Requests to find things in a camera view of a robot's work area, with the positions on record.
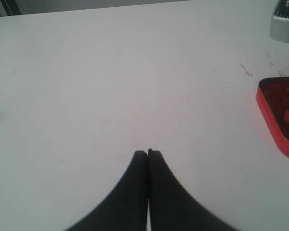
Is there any red ink pad tin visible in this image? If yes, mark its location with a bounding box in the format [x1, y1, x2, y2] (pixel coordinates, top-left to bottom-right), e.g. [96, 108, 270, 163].
[256, 77, 289, 158]

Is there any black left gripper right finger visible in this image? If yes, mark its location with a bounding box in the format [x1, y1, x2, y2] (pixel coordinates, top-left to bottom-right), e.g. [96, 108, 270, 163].
[148, 149, 231, 231]

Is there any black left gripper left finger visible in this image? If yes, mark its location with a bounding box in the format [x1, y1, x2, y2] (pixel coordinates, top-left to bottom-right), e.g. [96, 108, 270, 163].
[69, 151, 148, 231]

